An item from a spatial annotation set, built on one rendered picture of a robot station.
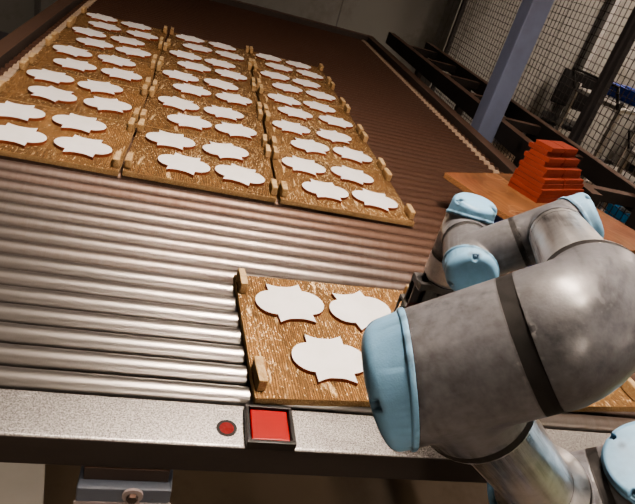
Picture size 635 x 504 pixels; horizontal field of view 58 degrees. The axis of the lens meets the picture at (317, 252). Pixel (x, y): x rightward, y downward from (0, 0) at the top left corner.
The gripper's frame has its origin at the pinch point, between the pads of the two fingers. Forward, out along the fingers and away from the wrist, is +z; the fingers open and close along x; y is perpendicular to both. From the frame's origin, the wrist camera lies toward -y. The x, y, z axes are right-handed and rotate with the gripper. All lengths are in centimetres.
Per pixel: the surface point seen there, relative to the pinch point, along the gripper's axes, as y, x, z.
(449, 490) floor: -62, -39, 97
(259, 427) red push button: 33.0, 14.6, 0.2
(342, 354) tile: 15.3, -1.5, -0.7
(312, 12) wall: -90, -499, 10
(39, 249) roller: 71, -31, 0
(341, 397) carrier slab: 18.0, 8.5, 0.1
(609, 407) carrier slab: -40.5, 8.8, 2.4
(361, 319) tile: 8.2, -12.5, -0.4
